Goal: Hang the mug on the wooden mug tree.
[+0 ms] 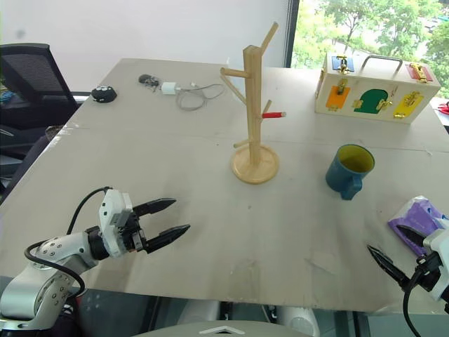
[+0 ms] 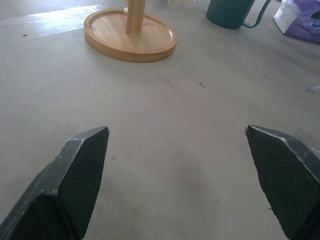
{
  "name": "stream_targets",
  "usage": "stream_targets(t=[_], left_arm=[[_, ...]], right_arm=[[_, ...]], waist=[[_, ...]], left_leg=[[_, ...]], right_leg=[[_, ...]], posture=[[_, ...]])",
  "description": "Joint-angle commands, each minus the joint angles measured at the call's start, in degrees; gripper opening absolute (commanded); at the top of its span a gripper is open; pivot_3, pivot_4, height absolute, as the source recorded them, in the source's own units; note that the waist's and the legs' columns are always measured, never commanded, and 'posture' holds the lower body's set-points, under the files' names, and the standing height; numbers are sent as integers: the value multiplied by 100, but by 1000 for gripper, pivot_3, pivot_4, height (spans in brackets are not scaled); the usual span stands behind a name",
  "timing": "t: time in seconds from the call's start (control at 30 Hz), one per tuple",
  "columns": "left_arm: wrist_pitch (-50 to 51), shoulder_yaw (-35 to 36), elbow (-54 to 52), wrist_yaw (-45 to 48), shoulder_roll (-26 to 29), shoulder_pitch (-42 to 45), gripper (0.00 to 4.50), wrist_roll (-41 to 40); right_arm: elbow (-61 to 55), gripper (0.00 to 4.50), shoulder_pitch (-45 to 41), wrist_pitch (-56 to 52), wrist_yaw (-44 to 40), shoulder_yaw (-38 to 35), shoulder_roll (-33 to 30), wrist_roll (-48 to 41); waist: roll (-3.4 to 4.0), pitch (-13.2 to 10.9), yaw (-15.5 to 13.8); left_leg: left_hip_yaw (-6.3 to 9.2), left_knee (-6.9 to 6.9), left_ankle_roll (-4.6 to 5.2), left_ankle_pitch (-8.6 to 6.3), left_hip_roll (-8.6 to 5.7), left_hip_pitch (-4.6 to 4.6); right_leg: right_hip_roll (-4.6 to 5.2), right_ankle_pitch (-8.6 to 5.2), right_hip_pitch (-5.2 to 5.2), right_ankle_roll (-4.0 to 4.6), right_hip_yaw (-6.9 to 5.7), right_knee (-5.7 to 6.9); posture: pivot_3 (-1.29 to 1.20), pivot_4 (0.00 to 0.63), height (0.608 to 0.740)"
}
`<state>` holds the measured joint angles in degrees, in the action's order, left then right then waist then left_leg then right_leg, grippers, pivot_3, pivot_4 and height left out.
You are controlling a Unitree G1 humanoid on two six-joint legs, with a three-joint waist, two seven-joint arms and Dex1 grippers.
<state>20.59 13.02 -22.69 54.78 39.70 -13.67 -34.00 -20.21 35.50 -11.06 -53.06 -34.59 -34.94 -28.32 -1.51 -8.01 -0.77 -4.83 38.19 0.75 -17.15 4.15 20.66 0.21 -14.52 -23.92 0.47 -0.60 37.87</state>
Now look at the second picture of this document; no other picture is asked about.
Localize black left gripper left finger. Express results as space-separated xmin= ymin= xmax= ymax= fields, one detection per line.
xmin=0 ymin=125 xmax=110 ymax=240

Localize dark green mug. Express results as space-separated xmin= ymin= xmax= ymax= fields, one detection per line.
xmin=205 ymin=0 xmax=272 ymax=30

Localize purple and white tissue pack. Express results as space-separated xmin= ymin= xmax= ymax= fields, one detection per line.
xmin=273 ymin=0 xmax=320 ymax=43

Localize wooden round stand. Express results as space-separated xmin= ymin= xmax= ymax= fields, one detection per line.
xmin=83 ymin=0 xmax=178 ymax=64

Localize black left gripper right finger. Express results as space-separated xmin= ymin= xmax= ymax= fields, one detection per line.
xmin=244 ymin=124 xmax=320 ymax=240

